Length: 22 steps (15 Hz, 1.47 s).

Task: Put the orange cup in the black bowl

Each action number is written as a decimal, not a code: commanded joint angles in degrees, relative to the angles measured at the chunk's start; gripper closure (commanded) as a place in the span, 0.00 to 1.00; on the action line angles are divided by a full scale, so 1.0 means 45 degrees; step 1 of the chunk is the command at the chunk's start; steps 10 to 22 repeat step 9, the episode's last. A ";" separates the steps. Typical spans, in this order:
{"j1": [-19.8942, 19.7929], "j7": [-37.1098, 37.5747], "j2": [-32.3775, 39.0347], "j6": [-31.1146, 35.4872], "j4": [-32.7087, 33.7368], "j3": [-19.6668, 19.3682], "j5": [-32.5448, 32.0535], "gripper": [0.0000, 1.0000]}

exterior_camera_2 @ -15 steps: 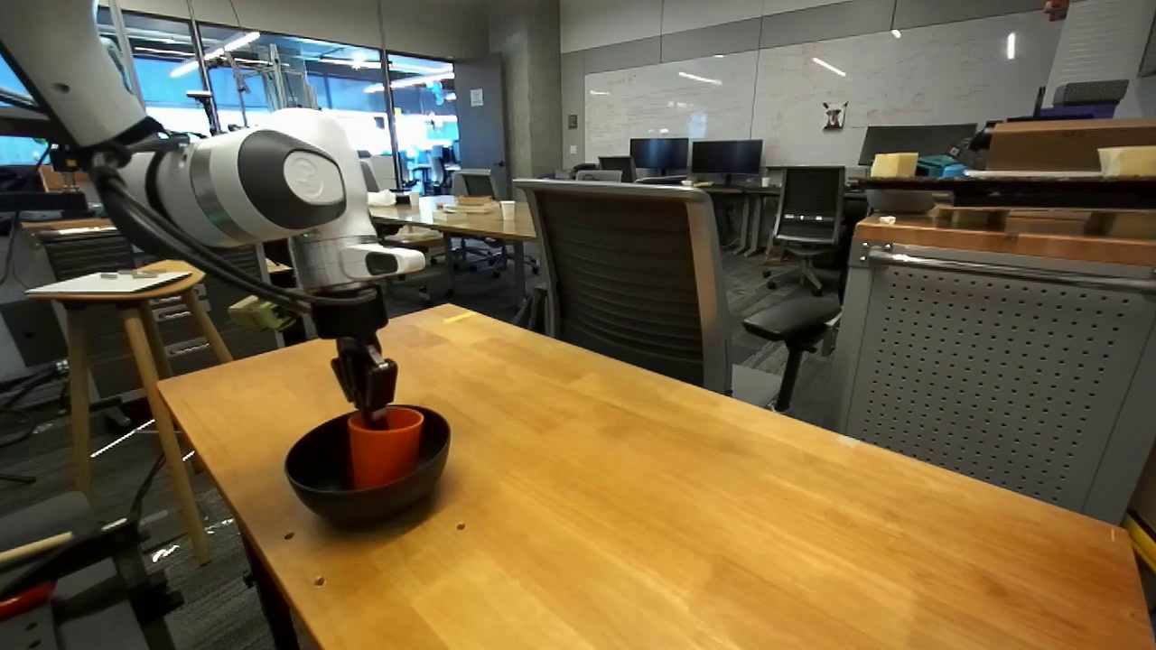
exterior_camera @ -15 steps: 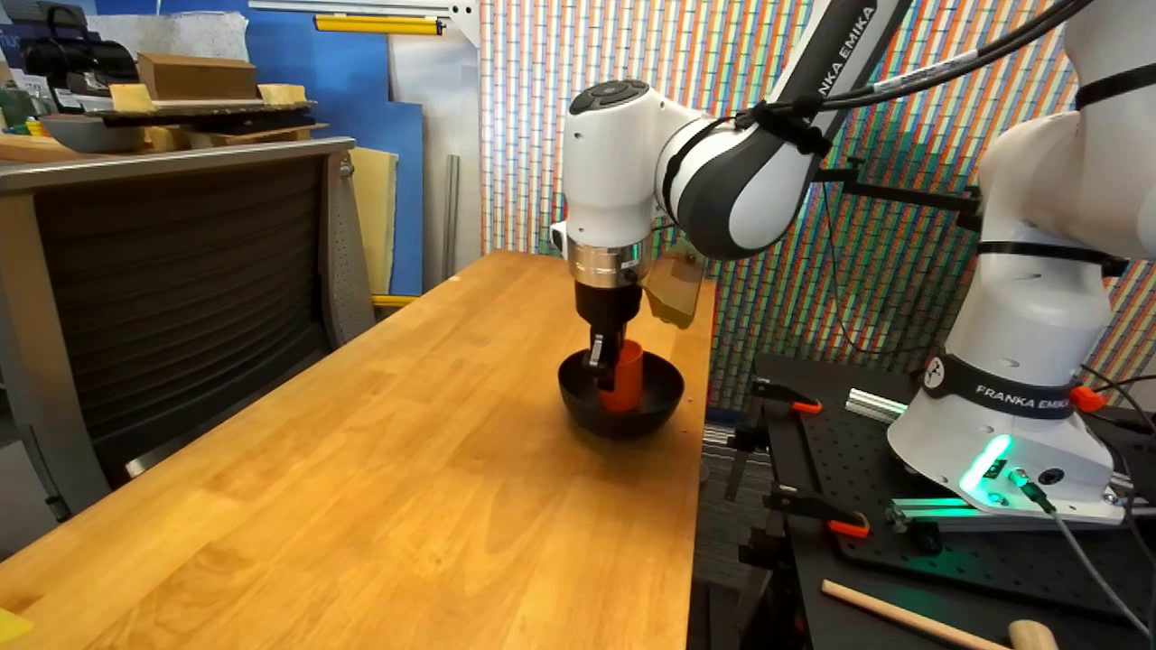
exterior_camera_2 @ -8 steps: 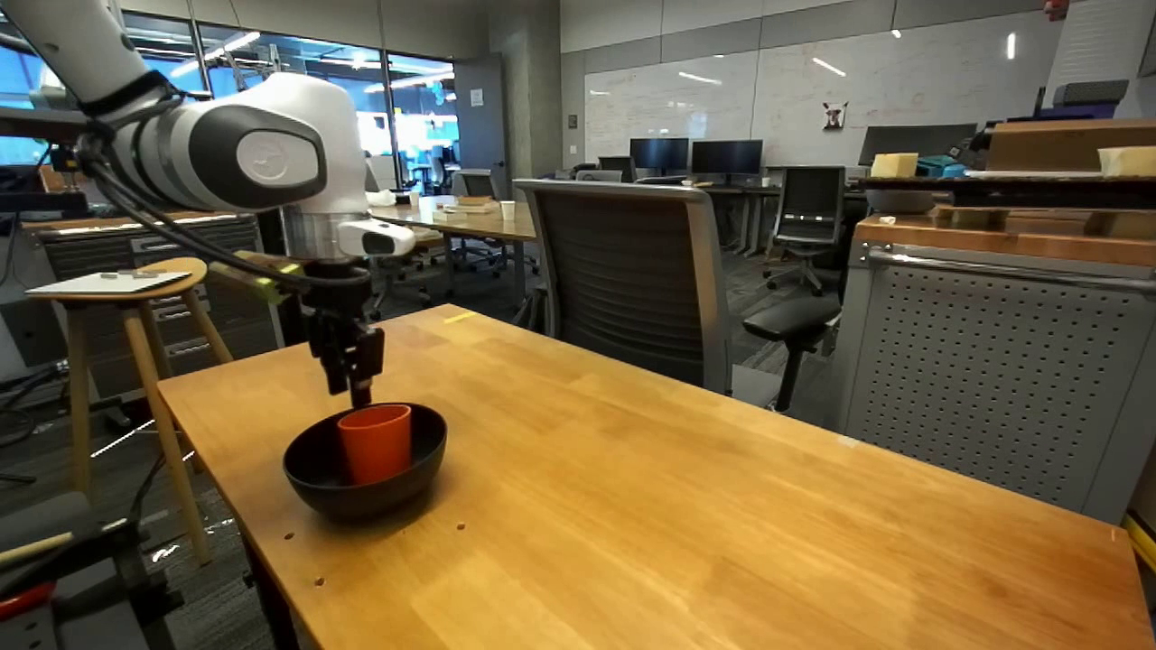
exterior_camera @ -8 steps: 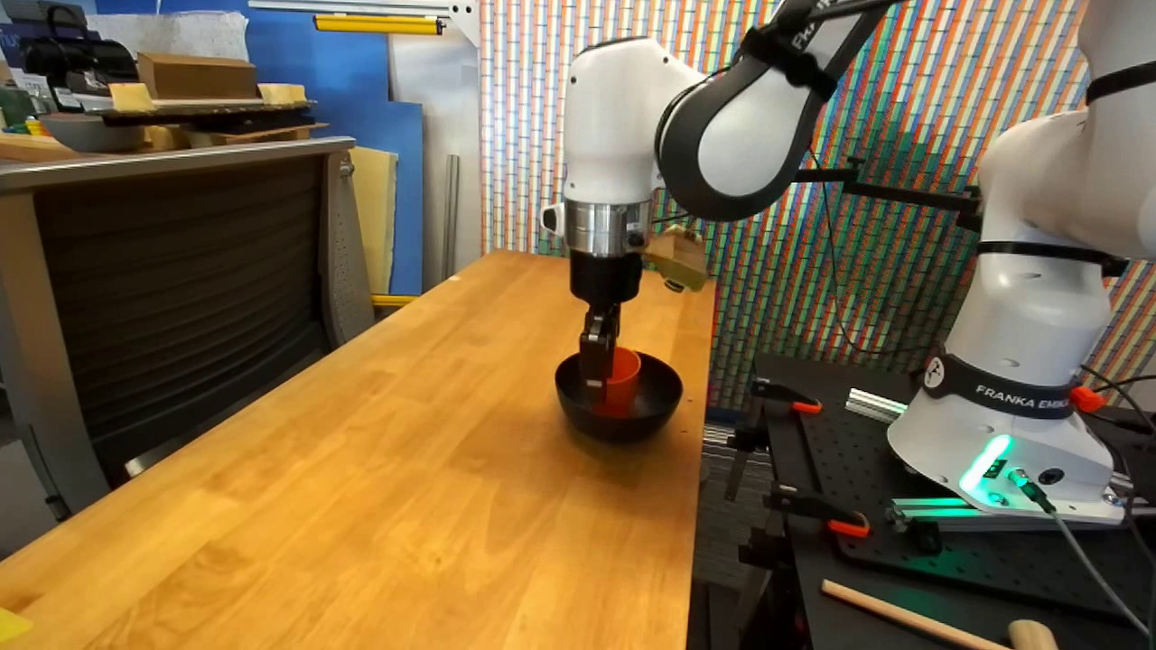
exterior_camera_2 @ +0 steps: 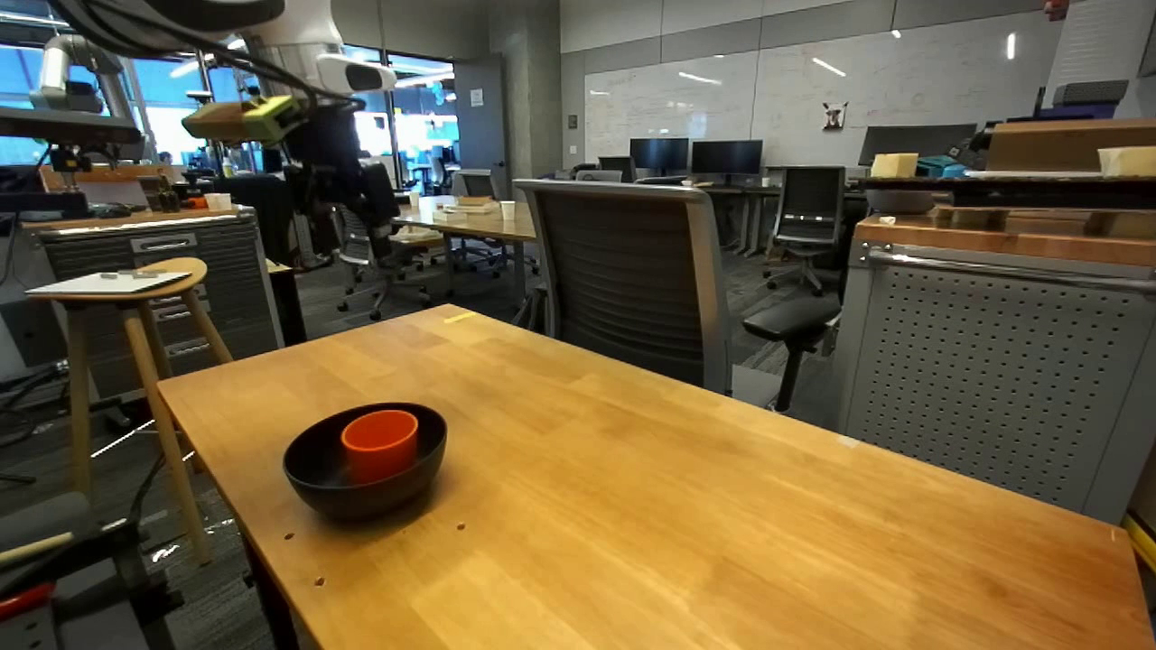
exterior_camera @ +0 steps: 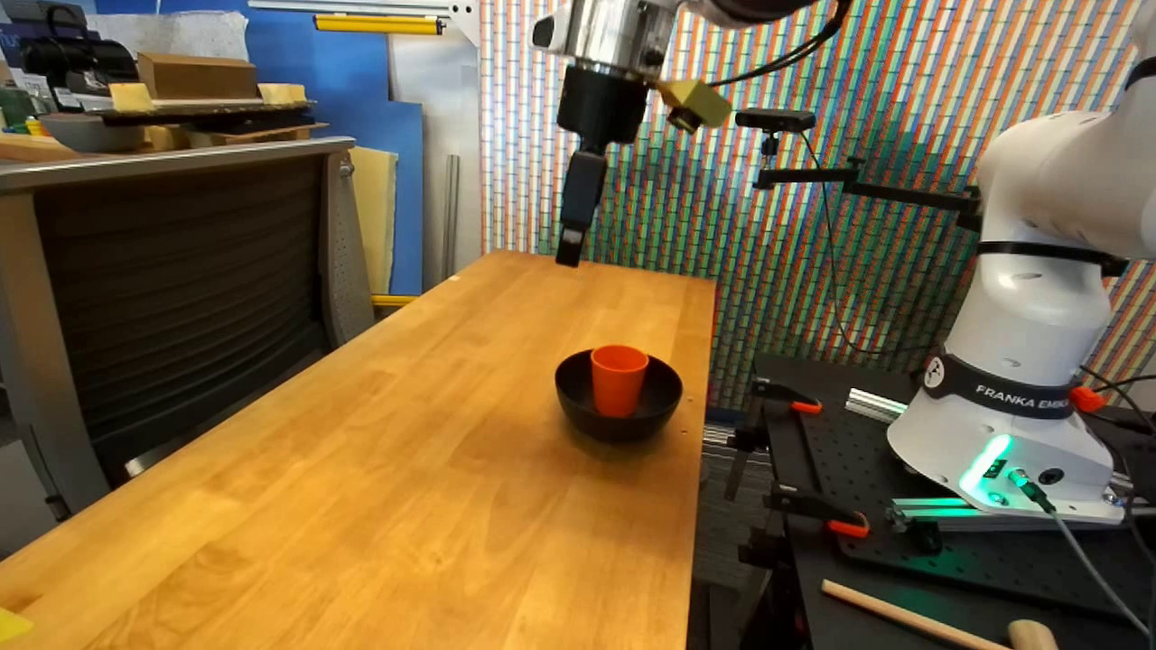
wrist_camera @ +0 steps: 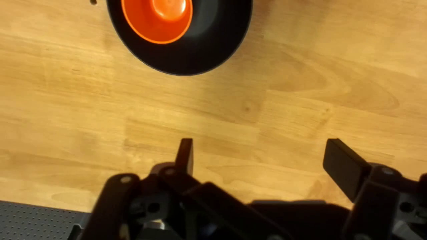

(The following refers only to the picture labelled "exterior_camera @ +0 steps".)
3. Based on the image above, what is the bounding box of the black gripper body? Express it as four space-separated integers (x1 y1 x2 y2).
557 60 655 155

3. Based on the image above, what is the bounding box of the orange plastic cup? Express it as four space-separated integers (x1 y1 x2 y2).
587 342 655 421

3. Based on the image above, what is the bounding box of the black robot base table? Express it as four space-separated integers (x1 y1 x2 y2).
690 350 1156 650

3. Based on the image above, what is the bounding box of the black bowl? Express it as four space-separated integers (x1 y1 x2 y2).
552 346 688 447

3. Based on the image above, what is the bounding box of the beige foam panel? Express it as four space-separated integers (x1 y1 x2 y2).
348 144 401 300

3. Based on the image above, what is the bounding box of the yellow bar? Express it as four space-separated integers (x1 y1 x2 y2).
312 11 445 38

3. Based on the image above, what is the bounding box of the blue board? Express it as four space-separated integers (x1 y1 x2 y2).
243 0 435 300

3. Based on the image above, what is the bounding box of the pale yellow foam slab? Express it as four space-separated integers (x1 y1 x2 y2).
106 79 312 119

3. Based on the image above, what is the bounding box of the short aluminium bar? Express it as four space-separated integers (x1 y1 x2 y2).
841 382 911 427

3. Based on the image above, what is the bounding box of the black shelf tray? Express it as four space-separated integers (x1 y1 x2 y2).
97 102 327 135

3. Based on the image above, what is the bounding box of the brown wooden box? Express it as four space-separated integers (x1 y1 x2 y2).
135 49 265 103

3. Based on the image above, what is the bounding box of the grey mesh office chair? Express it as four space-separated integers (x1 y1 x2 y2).
0 134 381 521

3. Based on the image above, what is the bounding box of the black device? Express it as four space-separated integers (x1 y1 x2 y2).
19 3 145 102

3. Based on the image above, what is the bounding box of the red knob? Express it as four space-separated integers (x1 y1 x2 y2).
1071 382 1112 417

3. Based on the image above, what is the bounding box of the yellow tape piece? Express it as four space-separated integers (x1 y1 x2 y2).
0 605 41 650

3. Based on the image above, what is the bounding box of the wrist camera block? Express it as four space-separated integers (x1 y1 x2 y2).
656 75 736 134

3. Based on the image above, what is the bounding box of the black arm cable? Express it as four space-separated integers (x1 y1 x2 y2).
700 0 860 93

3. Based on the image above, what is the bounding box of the black camera on boom mount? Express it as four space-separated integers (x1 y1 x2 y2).
730 103 990 233

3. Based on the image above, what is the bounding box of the orange handled black clamp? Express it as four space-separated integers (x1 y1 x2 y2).
773 480 878 545
749 374 830 421

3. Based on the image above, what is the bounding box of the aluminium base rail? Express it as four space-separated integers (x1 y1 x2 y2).
889 492 1130 535

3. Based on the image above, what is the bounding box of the grey base cable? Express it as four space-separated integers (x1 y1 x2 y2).
1018 470 1156 642

